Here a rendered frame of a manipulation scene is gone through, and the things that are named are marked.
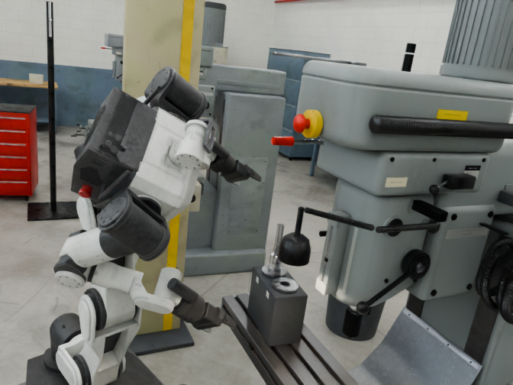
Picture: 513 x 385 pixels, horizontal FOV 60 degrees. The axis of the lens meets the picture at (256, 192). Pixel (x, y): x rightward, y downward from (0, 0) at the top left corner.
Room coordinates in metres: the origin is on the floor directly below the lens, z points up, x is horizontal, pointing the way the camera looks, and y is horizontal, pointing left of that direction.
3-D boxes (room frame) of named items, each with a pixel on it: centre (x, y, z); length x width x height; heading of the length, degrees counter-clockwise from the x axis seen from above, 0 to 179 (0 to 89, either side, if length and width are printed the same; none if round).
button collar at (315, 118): (0.96, -0.10, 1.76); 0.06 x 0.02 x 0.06; 27
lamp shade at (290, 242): (0.92, -0.10, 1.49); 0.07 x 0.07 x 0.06
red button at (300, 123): (0.94, -0.08, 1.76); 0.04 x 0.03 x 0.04; 27
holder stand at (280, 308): (1.40, -0.12, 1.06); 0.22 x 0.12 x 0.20; 22
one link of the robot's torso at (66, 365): (1.44, 0.56, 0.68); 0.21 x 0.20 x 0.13; 46
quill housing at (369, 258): (1.06, -0.31, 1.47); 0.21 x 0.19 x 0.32; 27
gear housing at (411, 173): (1.08, -0.34, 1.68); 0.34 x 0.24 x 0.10; 117
